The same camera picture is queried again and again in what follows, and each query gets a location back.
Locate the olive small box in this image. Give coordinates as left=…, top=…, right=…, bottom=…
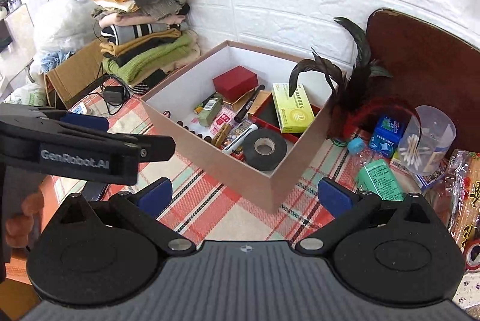
left=198, top=97, right=223, bottom=127

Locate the wooden clothespin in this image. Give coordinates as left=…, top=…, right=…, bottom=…
left=211, top=123, right=232, bottom=148

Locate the person's left hand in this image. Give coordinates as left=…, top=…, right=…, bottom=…
left=5, top=190, right=45, bottom=249

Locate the black power adapter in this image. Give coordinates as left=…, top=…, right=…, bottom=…
left=103, top=86, right=128, bottom=107

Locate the cardboard storage box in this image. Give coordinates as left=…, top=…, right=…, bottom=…
left=142, top=42, right=334, bottom=213

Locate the green rectangular pack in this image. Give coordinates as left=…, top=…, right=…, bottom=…
left=355, top=159, right=404, bottom=202

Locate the plaid bed cloth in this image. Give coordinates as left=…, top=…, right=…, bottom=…
left=37, top=76, right=480, bottom=307

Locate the brown cardboard carton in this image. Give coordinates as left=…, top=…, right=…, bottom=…
left=44, top=39, right=103, bottom=109

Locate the blue bottle cap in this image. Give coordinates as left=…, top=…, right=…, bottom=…
left=347, top=137, right=366, bottom=155

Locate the blue small box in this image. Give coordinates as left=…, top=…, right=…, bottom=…
left=368, top=115, right=405, bottom=159

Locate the white red plastic bag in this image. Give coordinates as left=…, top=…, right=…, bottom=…
left=184, top=106, right=236, bottom=138

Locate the colourful card pack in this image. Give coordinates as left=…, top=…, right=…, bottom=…
left=222, top=120, right=255, bottom=155

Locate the gold brown small box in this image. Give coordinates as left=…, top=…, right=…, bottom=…
left=223, top=90, right=271, bottom=114

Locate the black marker in box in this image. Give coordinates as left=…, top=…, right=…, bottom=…
left=233, top=85, right=265, bottom=123

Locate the black tape roll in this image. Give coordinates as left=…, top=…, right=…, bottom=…
left=242, top=129, right=287, bottom=171

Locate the red gift box lid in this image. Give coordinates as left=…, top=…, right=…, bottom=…
left=212, top=65, right=258, bottom=103

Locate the clear plastic cup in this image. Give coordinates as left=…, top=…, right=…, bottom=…
left=398, top=105, right=456, bottom=176

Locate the yellow green medicine box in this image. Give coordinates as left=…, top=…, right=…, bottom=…
left=272, top=83, right=315, bottom=133

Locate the red box tray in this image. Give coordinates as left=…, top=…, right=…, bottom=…
left=249, top=94, right=321, bottom=144

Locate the stack of folded clothes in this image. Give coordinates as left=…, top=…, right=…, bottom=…
left=90, top=0, right=200, bottom=95

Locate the shiny snack package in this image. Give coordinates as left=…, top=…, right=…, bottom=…
left=448, top=150, right=479, bottom=250

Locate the red tape roll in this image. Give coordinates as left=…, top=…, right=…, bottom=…
left=464, top=239, right=480, bottom=271

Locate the dark wooden headboard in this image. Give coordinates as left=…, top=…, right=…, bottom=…
left=366, top=8, right=480, bottom=153

